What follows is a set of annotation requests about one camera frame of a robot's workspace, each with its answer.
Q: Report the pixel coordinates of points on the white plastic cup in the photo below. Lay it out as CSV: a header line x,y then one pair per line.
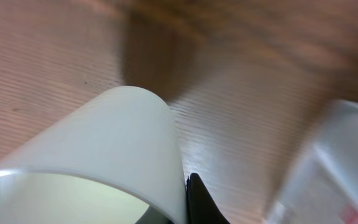
x,y
116,159

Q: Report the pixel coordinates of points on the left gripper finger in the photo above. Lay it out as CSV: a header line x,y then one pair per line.
x,y
200,204

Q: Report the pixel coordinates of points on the clear plastic container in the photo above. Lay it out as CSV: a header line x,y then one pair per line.
x,y
322,184

